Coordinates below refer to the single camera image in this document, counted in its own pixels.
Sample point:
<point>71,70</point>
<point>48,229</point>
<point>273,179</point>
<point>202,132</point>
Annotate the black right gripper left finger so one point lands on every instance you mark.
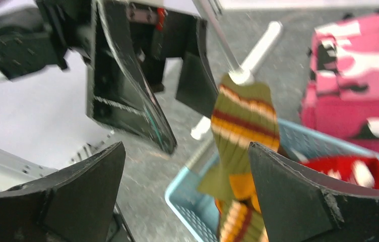
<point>76,203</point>

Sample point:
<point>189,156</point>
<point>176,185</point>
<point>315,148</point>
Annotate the light blue plastic basket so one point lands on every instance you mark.
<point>198,211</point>

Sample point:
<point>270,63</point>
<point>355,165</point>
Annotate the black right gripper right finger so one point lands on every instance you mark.
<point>301,204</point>

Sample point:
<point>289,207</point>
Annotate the white drying rack stand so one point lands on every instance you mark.
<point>242,74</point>

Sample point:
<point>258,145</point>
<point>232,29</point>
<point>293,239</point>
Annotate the red sock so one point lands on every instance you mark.
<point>357,170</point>

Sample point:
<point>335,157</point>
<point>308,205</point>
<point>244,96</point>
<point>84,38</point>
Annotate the pink camouflage cloth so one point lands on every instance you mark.
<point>342,95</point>

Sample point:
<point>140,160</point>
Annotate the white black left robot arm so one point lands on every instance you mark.
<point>28,42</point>

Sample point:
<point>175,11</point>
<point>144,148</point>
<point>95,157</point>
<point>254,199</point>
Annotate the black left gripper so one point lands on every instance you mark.
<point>119,92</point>

